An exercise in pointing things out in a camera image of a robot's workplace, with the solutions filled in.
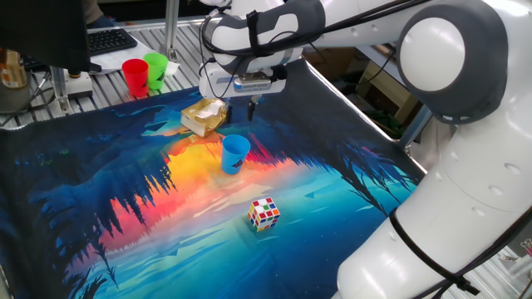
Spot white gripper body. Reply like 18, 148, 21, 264
198, 61, 288, 100

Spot blue plastic cup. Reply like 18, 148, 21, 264
220, 134, 252, 176

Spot green plastic cup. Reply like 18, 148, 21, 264
143, 51, 170, 91

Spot red plastic cup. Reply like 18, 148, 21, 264
121, 58, 150, 99

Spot golden tissue pack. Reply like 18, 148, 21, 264
180, 97, 229, 139

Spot white paper sheets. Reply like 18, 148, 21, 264
89, 40, 180, 76

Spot Rubik's cube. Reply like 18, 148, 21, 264
247, 196, 281, 233

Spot black keyboard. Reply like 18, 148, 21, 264
86, 27, 139, 57

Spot white power box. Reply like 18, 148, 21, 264
65, 70, 94, 100

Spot brown cardboard carton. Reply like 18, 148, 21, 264
356, 61, 421, 125

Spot seated person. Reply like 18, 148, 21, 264
81, 0, 118, 29

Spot printed forest sunset cloth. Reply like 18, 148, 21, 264
0, 57, 427, 299

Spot black monitor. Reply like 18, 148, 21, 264
0, 0, 103, 74

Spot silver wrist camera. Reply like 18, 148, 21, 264
232, 72, 274, 93

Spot upright aluminium post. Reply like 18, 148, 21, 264
160, 0, 181, 62

